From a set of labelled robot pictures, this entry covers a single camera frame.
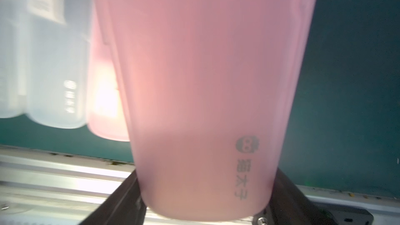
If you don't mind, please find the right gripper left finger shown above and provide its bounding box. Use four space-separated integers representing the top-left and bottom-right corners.
80 170 147 225

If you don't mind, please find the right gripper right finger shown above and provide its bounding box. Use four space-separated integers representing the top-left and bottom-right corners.
252 169 337 225

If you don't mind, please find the pink pencil case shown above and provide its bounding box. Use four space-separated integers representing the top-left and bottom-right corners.
95 0 316 221
86 10 129 142

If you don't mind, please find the clear pencil case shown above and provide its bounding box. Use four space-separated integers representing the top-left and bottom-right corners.
1 0 27 118
26 0 92 129

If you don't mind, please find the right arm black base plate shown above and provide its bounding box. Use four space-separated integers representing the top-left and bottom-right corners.
327 206 374 225

